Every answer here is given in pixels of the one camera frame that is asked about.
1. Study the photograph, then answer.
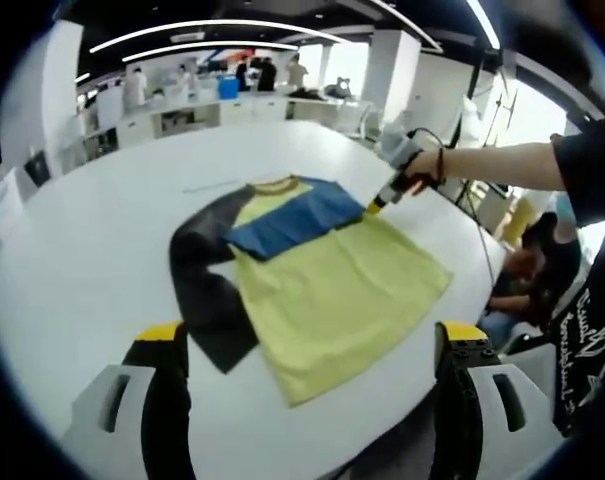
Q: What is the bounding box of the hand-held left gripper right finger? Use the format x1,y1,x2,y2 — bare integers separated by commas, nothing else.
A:
433,320,558,480

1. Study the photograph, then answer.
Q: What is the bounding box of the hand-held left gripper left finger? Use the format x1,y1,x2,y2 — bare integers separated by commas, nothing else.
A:
61,320,193,480

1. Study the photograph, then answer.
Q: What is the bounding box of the yellow blue black garment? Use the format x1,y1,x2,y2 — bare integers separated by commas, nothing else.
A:
169,173,456,409

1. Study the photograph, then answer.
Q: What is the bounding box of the person's right hand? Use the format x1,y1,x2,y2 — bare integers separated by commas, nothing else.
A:
405,147,445,197

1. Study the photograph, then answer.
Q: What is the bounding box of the white square pillar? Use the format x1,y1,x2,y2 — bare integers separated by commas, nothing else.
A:
0,22,86,176
366,27,424,132

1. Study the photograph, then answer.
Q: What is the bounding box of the white covered stand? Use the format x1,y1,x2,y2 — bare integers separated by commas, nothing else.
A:
459,92,486,149

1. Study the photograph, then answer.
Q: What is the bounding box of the black tripod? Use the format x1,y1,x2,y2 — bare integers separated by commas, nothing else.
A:
481,59,519,152

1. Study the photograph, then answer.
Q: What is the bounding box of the black cloth pile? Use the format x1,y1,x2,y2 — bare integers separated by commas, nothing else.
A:
289,85,329,102

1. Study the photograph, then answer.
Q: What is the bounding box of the ceiling light strip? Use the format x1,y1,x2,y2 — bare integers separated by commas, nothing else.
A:
121,40,301,64
465,0,501,51
88,19,346,54

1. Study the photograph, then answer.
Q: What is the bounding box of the operator in black shirt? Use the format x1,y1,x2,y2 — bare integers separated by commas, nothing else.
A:
550,117,605,439

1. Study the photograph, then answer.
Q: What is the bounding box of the blue plastic bin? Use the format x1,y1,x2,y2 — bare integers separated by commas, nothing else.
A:
216,77,241,102

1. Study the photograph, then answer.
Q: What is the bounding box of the long white cabinet counter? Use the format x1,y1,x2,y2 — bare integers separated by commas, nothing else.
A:
76,92,378,156

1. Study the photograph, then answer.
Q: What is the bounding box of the white lidded storage bin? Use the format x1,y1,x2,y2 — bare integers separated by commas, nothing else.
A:
0,167,27,242

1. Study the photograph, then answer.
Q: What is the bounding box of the black trapezoid container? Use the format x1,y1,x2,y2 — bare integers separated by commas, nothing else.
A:
24,149,51,188

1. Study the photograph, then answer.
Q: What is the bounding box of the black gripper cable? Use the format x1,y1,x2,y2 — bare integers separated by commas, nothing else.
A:
406,127,498,301

